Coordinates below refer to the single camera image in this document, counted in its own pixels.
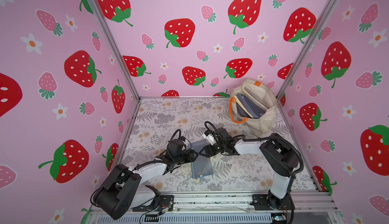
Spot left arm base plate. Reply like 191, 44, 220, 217
132, 195, 174, 213

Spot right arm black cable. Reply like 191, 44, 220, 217
204, 121, 305, 224

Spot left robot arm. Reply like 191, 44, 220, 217
90, 137, 199, 220

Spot aluminium front rail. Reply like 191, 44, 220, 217
85, 191, 346, 224

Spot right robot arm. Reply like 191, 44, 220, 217
199, 128, 304, 210

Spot beige canvas bag orange handles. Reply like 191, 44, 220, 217
229, 79, 277, 137

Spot grey-blue mesh pouch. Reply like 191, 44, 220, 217
237, 93, 266, 118

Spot cream trim pouch underneath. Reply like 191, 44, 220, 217
182, 166, 201, 183

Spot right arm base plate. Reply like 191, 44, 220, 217
250, 192, 295, 211

